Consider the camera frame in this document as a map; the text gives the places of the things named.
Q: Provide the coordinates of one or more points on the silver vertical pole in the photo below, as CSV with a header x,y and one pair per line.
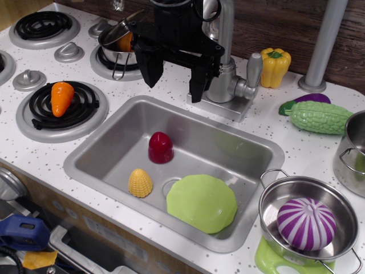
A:
x,y
313,81

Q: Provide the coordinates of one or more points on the purple striped toy onion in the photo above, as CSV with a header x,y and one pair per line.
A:
x,y
306,224

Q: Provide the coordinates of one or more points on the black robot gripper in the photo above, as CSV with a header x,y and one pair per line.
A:
x,y
175,35

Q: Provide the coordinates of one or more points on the silver toy faucet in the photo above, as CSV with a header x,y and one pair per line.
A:
x,y
229,95

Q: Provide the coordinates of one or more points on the blue clamp handle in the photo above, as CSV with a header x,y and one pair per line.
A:
x,y
24,233

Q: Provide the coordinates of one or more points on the purple toy eggplant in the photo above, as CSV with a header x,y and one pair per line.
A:
x,y
315,97

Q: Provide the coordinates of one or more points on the front black stove burner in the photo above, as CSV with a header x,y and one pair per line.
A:
x,y
86,112

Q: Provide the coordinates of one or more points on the far left stove burner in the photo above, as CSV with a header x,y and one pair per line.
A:
x,y
8,67

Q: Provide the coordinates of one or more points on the light green cutting board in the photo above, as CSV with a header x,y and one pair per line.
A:
x,y
268,261

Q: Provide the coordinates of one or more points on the silver stove knob middle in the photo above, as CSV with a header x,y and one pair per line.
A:
x,y
69,53

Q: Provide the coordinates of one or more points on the yellow toy bell pepper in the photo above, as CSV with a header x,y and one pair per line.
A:
x,y
276,63

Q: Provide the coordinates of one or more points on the silver stove knob back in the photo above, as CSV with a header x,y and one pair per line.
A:
x,y
95,30

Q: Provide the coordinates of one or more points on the light green plastic plate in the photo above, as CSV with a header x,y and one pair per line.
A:
x,y
202,201

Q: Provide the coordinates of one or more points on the tall steel pot right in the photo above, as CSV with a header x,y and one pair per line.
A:
x,y
348,163

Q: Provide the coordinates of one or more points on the red toy vegetable piece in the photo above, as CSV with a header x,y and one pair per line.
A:
x,y
160,150

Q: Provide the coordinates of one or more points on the stainless steel sink basin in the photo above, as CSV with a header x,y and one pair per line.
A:
x,y
105,160

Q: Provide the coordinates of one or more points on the small steel pot with lid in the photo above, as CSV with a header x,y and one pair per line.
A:
x,y
117,39

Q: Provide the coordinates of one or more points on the green toy bitter gourd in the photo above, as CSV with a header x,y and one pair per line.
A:
x,y
318,117

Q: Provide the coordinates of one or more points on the yellow toy corn piece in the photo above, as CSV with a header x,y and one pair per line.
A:
x,y
140,184

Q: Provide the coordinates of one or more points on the silver stove knob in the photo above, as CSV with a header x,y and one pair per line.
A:
x,y
29,80
95,30
69,53

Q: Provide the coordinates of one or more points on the shallow steel pan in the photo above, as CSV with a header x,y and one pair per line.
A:
x,y
290,187

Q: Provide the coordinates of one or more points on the back right stove burner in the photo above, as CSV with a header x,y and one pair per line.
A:
x,y
114,68

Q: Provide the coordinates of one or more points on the silver stove knob left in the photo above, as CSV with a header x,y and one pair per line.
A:
x,y
29,80

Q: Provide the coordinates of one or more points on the orange toy carrot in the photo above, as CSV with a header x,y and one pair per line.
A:
x,y
62,94

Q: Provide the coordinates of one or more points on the back left stove burner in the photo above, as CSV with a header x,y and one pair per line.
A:
x,y
44,30

